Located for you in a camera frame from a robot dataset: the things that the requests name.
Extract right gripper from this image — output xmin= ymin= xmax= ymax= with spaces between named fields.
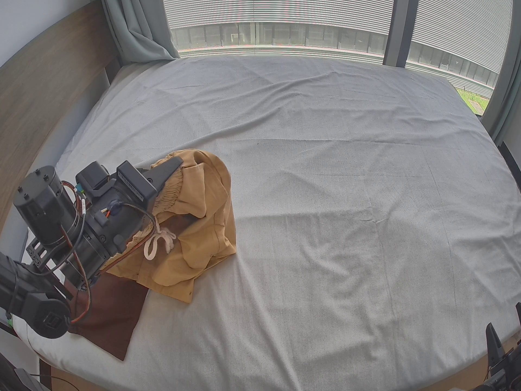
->
xmin=486 ymin=302 xmax=521 ymax=391

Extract tan shorts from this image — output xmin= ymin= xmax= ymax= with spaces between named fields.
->
xmin=107 ymin=148 xmax=238 ymax=304

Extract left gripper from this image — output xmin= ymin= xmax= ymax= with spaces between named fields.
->
xmin=65 ymin=157 xmax=184 ymax=288

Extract bed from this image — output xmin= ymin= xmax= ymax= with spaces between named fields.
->
xmin=0 ymin=0 xmax=521 ymax=391

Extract brown shorts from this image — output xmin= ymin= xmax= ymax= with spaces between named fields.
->
xmin=66 ymin=275 xmax=150 ymax=361

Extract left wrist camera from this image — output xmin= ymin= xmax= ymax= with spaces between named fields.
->
xmin=75 ymin=160 xmax=119 ymax=203

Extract grey-green curtain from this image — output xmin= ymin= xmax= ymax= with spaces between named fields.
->
xmin=481 ymin=0 xmax=521 ymax=147
xmin=97 ymin=0 xmax=180 ymax=65

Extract window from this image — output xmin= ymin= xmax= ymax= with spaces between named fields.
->
xmin=157 ymin=0 xmax=514 ymax=117

